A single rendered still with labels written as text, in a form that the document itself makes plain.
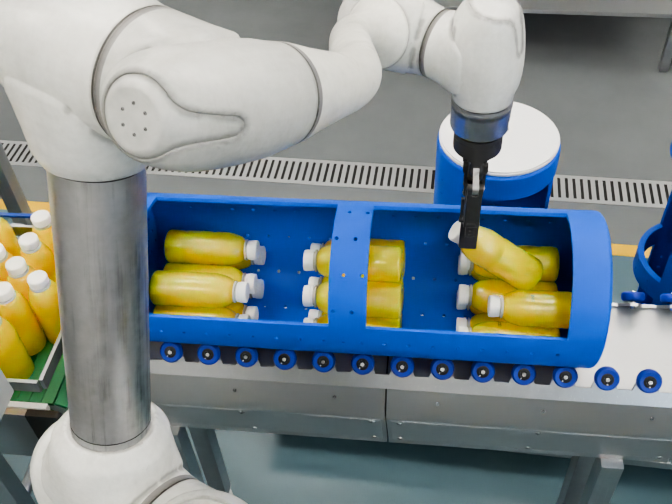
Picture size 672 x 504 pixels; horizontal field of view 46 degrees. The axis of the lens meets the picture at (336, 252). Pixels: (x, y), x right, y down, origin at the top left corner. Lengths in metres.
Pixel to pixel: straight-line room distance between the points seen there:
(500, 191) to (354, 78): 1.05
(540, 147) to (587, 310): 0.61
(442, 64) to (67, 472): 0.73
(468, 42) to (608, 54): 3.12
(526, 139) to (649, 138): 1.85
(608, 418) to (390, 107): 2.39
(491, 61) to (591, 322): 0.49
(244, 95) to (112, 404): 0.47
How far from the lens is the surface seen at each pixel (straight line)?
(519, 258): 1.43
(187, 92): 0.64
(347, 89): 0.80
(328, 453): 2.54
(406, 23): 1.16
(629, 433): 1.66
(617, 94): 3.95
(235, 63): 0.68
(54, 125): 0.79
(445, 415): 1.60
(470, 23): 1.12
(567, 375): 1.55
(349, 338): 1.41
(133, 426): 1.04
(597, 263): 1.39
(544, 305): 1.44
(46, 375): 1.64
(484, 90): 1.15
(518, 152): 1.87
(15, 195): 2.09
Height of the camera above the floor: 2.21
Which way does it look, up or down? 46 degrees down
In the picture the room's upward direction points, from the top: 4 degrees counter-clockwise
